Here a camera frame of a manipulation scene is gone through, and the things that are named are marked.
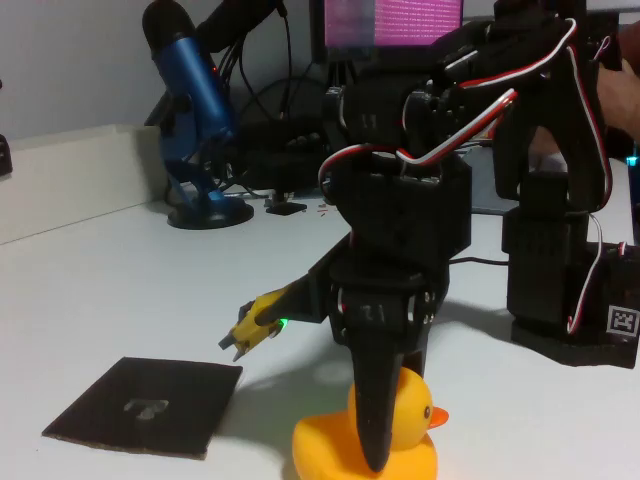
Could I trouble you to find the black tripod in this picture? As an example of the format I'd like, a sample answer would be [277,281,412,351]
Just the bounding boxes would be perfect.
[322,59,371,94]

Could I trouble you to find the monitor with pink screen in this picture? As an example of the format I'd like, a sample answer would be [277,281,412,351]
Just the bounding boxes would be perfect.
[308,0,465,64]

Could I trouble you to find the person's hand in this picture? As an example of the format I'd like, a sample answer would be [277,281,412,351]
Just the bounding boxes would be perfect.
[597,58,640,134]
[529,127,569,174]

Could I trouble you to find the blue desktop microphone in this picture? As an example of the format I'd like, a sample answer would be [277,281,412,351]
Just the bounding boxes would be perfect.
[141,0,255,231]

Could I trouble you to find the small black stand base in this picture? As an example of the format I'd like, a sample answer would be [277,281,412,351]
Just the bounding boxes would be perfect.
[264,187,309,217]

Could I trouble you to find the thin black power cable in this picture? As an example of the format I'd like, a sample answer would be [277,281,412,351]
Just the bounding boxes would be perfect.
[448,255,510,266]

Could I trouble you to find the person's forearm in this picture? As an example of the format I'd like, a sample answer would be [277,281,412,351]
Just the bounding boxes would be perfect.
[618,20,640,76]

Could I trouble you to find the red white servo cable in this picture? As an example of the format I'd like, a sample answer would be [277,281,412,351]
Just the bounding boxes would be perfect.
[317,18,615,211]
[567,214,629,334]

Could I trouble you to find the grey desk mat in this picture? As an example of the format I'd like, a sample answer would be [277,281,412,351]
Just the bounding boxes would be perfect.
[469,147,506,215]

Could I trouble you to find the black hanging cable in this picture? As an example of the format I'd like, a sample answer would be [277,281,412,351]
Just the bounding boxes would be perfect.
[277,0,296,116]
[214,39,266,117]

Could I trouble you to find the black glasses case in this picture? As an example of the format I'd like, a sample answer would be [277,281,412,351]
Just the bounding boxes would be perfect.
[0,133,14,177]

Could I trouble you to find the white fiducial tag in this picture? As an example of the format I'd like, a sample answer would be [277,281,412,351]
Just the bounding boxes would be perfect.
[607,305,640,335]

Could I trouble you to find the yellow rubber duck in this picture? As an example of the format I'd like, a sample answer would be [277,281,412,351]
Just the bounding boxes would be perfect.
[292,367,450,480]

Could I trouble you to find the black audio equipment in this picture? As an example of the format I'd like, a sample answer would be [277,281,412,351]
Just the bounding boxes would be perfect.
[234,127,331,194]

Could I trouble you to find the black cardboard square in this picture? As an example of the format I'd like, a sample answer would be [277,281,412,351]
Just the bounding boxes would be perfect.
[41,356,245,461]

